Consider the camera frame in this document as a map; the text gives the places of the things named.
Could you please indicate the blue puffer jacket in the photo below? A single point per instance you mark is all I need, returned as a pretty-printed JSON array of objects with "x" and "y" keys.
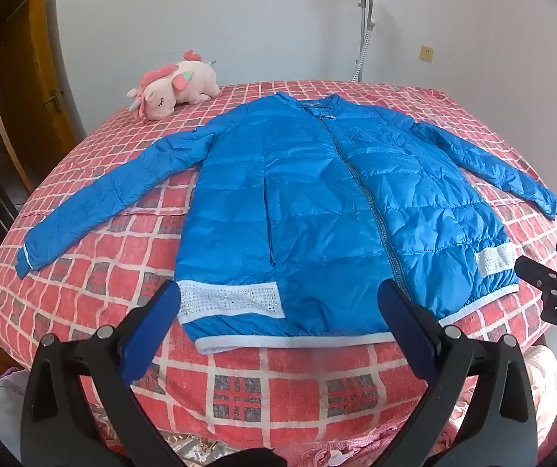
[{"x": 307, "y": 204}]

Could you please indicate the pink unicorn plush toy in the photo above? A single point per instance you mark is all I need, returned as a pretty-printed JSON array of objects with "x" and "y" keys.
[{"x": 181, "y": 88}]

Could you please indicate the pale pink cloth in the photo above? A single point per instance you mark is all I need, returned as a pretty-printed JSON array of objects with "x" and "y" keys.
[{"x": 1, "y": 408}]

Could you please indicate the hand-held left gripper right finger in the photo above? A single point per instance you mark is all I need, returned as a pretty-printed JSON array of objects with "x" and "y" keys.
[{"x": 407, "y": 331}]

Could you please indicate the wooden door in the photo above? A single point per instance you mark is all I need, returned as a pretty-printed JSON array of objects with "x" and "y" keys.
[{"x": 30, "y": 73}]

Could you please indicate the red checked bed sheet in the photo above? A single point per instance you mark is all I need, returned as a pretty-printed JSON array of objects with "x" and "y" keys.
[{"x": 113, "y": 272}]

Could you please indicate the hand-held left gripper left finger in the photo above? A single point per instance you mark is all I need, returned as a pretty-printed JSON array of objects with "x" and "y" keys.
[{"x": 155, "y": 333}]

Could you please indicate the yellow wall socket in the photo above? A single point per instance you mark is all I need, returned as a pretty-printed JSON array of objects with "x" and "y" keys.
[{"x": 426, "y": 53}]

